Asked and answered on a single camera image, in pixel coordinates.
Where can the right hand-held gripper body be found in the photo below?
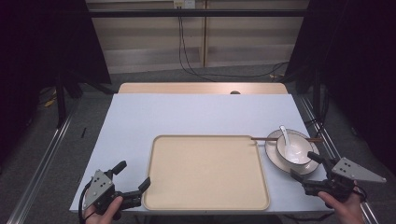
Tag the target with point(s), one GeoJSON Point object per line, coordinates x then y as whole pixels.
{"type": "Point", "coordinates": [342, 179]}

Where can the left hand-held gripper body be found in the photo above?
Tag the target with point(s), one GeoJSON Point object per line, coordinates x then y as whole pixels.
{"type": "Point", "coordinates": [99, 186]}

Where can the white bowl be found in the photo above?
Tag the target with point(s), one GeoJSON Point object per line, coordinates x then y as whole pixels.
{"type": "Point", "coordinates": [300, 147]}

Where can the white plate with dark rim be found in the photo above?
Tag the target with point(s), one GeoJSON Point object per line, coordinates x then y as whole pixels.
{"type": "Point", "coordinates": [274, 155]}

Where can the person's left hand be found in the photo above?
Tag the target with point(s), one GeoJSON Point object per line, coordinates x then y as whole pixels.
{"type": "Point", "coordinates": [107, 211]}

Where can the person's right hand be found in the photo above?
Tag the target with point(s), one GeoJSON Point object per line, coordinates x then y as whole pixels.
{"type": "Point", "coordinates": [344, 209]}

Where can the brown chopstick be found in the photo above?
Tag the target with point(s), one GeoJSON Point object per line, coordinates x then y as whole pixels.
{"type": "Point", "coordinates": [264, 138]}
{"type": "Point", "coordinates": [316, 140]}

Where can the white ceramic spoon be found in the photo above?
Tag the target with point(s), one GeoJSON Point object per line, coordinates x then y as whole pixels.
{"type": "Point", "coordinates": [285, 137]}

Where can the beige rectangular tray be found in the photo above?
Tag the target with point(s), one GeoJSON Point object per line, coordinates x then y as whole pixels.
{"type": "Point", "coordinates": [205, 174]}

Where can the black metal stand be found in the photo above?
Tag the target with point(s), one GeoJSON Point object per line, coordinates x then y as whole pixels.
{"type": "Point", "coordinates": [61, 102]}
{"type": "Point", "coordinates": [316, 93]}

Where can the white table sheet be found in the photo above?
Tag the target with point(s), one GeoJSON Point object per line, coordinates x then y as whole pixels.
{"type": "Point", "coordinates": [186, 115]}

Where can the dark curtain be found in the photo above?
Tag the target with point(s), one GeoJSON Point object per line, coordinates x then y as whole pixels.
{"type": "Point", "coordinates": [358, 62]}
{"type": "Point", "coordinates": [40, 46]}

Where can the black horizontal bar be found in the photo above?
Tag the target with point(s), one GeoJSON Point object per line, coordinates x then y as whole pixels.
{"type": "Point", "coordinates": [193, 13]}

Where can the aluminium floor rail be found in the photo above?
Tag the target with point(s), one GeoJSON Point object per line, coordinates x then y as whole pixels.
{"type": "Point", "coordinates": [327, 137]}
{"type": "Point", "coordinates": [40, 174]}

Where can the white wall socket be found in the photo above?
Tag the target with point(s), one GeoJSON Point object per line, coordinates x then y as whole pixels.
{"type": "Point", "coordinates": [184, 3]}

